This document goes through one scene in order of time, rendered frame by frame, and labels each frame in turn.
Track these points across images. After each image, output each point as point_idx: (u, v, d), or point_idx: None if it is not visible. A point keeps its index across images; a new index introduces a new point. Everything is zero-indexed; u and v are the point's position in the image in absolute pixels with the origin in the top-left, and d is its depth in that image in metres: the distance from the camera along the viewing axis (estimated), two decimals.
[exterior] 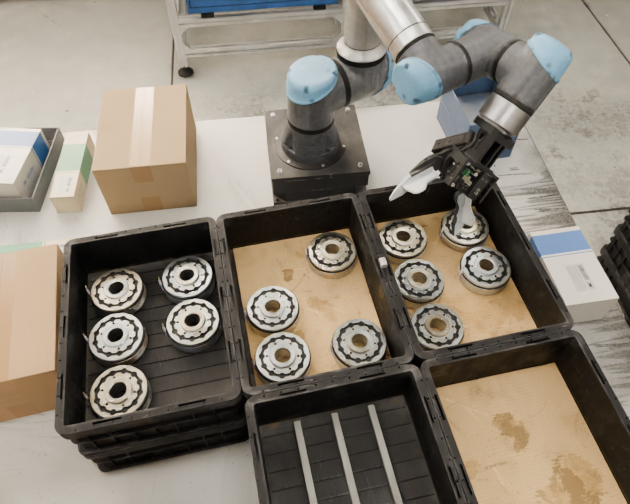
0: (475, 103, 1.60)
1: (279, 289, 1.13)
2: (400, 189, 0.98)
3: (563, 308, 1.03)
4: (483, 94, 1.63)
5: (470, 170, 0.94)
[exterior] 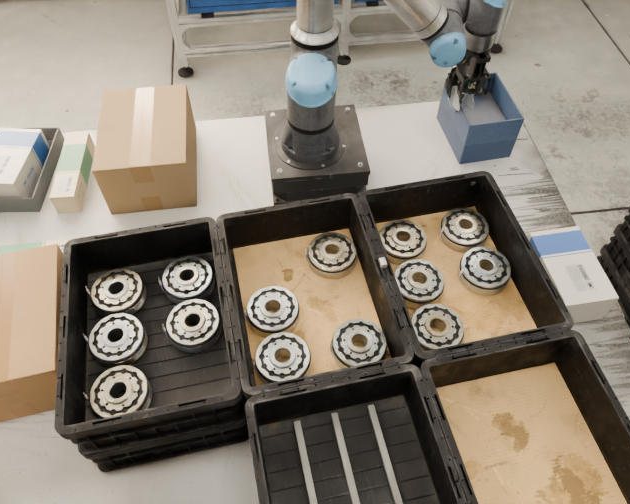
0: (475, 103, 1.60)
1: (279, 289, 1.13)
2: (452, 105, 1.51)
3: (563, 308, 1.03)
4: (483, 94, 1.63)
5: (470, 80, 1.39)
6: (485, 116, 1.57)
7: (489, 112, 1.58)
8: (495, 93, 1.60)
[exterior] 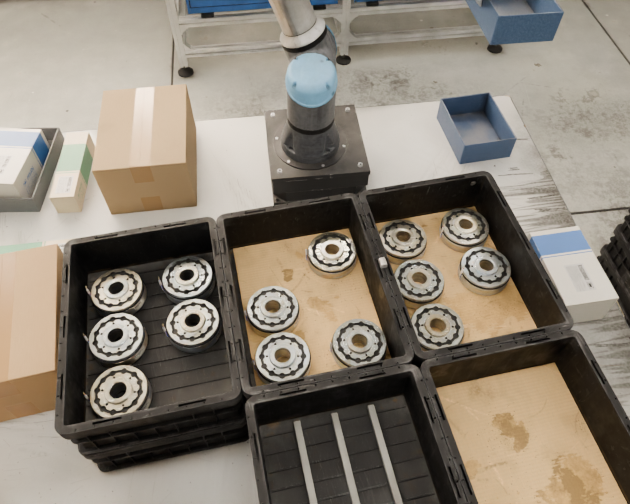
0: (504, 4, 1.36)
1: (279, 289, 1.13)
2: None
3: (563, 308, 1.03)
4: None
5: None
6: None
7: (520, 12, 1.34)
8: None
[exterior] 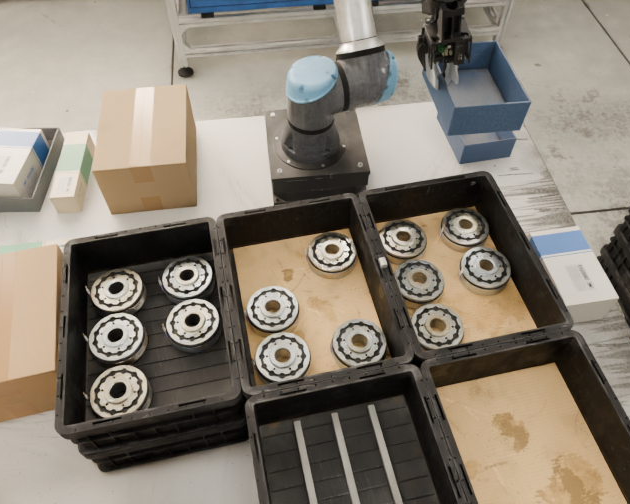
0: (466, 82, 1.20)
1: (279, 289, 1.13)
2: (432, 81, 1.10)
3: (563, 308, 1.03)
4: (478, 71, 1.22)
5: (444, 43, 0.98)
6: (478, 98, 1.16)
7: (485, 93, 1.17)
8: (495, 70, 1.19)
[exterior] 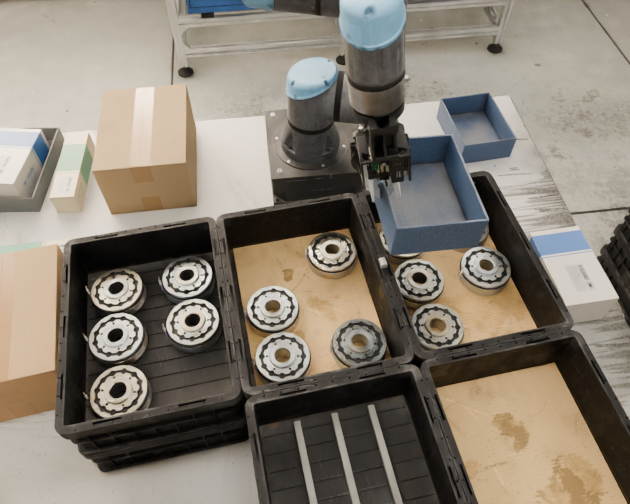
0: (417, 180, 1.02)
1: (279, 289, 1.13)
2: (372, 190, 0.92)
3: (563, 308, 1.03)
4: (432, 166, 1.04)
5: None
6: (430, 203, 0.99)
7: (438, 196, 1.00)
8: (450, 167, 1.01)
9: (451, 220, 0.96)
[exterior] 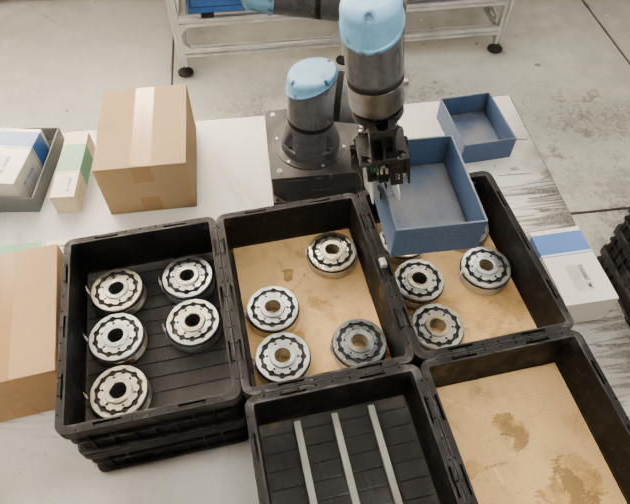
0: (418, 181, 1.02)
1: (279, 289, 1.13)
2: (372, 191, 0.93)
3: (563, 308, 1.03)
4: (432, 167, 1.04)
5: None
6: (430, 204, 0.99)
7: (438, 197, 1.00)
8: (450, 168, 1.02)
9: (451, 221, 0.97)
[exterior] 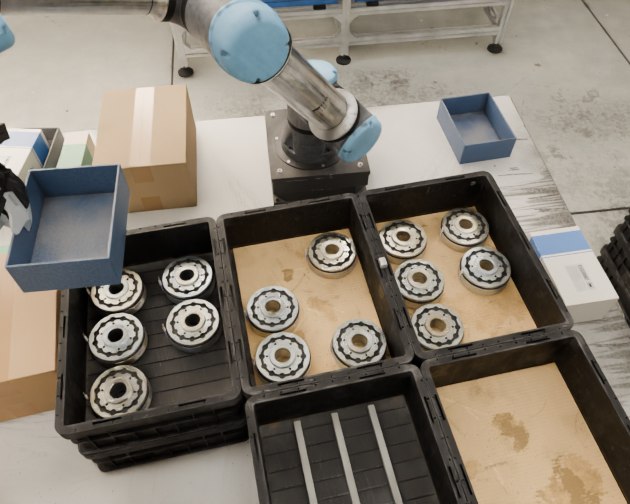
0: (90, 211, 0.97)
1: (279, 289, 1.13)
2: (6, 224, 0.88)
3: (563, 308, 1.03)
4: (113, 195, 1.00)
5: None
6: (92, 236, 0.94)
7: (104, 228, 0.95)
8: (123, 197, 0.97)
9: (105, 255, 0.92)
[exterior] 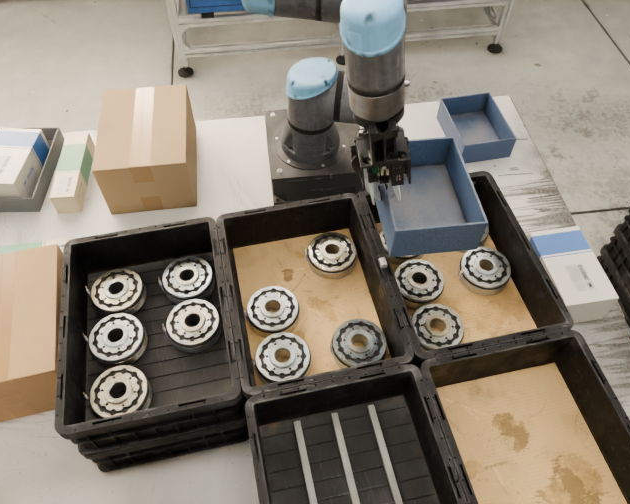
0: (419, 182, 1.02)
1: (279, 289, 1.13)
2: (372, 192, 0.93)
3: (563, 308, 1.03)
4: (433, 168, 1.05)
5: None
6: (431, 205, 0.99)
7: (439, 198, 1.00)
8: (451, 169, 1.02)
9: (451, 222, 0.97)
